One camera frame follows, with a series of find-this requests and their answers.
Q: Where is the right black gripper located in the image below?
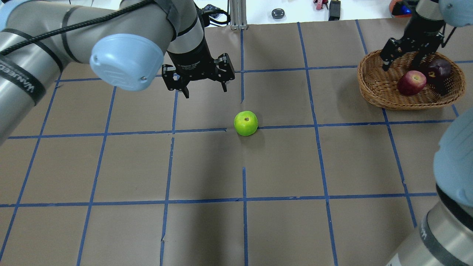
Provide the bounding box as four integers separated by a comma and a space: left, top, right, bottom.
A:
380, 11, 445, 71

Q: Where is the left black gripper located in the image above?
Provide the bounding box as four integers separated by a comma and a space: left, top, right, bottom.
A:
162, 37, 235, 98

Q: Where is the red yellow apple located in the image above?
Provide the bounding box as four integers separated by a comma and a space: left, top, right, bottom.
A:
397, 70, 427, 96

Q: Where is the dark red apple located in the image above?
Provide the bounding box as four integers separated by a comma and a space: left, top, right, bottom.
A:
422, 59, 452, 96

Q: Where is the green apple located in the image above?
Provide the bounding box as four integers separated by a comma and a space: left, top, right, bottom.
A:
234, 110, 258, 136

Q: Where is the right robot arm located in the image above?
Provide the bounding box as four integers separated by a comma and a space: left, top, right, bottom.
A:
380, 0, 473, 266

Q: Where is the wicker basket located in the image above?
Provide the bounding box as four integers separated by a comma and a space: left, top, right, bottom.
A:
357, 50, 467, 110

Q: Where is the dark checkered pouch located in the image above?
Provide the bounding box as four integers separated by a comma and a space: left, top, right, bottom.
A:
203, 4, 221, 15

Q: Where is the round grey puck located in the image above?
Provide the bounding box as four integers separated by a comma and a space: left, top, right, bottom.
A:
271, 8, 286, 20

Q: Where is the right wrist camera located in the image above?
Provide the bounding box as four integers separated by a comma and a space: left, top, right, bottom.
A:
389, 0, 418, 17

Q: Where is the aluminium frame post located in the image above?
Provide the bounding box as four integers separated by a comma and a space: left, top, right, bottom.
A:
228, 0, 248, 30

